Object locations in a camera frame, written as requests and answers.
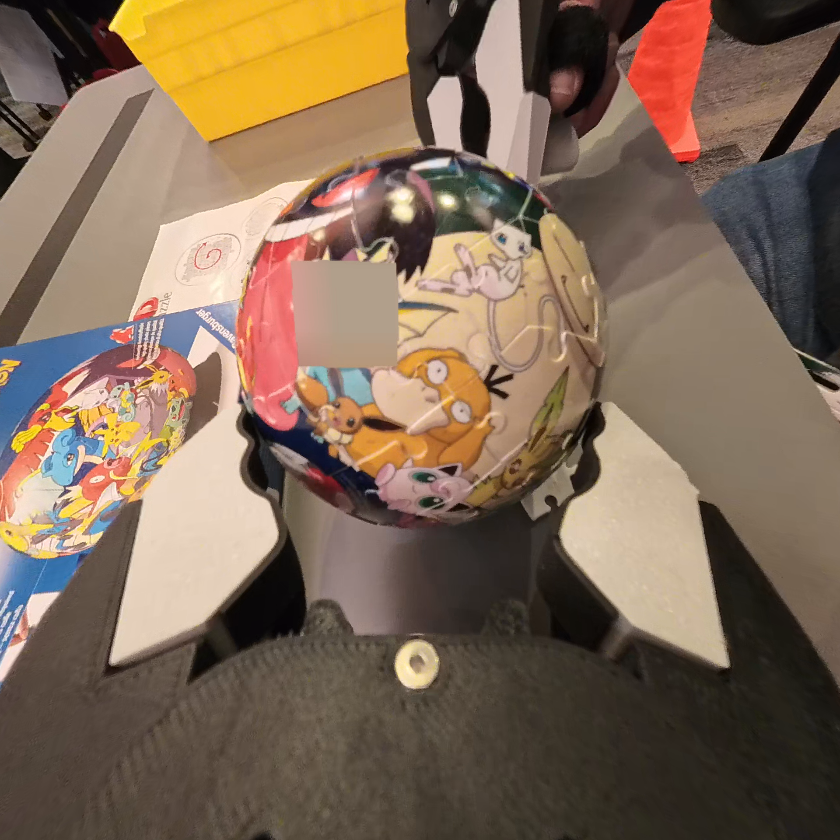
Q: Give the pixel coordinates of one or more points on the white instruction sheet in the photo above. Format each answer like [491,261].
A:
[197,262]

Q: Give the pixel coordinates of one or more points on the orange traffic cone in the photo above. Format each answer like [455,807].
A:
[673,72]

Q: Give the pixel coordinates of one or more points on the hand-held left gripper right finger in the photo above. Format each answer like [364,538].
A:
[649,558]

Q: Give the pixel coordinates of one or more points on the black office chair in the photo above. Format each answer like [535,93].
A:
[800,79]

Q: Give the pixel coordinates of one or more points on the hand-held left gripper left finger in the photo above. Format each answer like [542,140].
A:
[197,558]

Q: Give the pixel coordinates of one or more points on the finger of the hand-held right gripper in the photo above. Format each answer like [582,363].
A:
[446,111]
[508,79]

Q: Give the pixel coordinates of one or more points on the colourful cartoon puzzle ball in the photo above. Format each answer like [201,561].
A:
[459,407]

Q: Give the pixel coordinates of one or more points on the person's blue jeans leg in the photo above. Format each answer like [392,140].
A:
[781,243]

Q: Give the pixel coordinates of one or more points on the yellow plastic bin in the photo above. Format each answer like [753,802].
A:
[275,59]

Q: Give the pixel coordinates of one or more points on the person's white shoe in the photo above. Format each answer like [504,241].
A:
[823,380]

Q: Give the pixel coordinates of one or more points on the blue puzzle box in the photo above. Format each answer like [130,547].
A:
[85,426]

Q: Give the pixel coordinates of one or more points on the pale puzzle piece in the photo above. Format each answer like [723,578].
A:
[548,502]

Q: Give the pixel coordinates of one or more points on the person's right hand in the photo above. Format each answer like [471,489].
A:
[577,46]

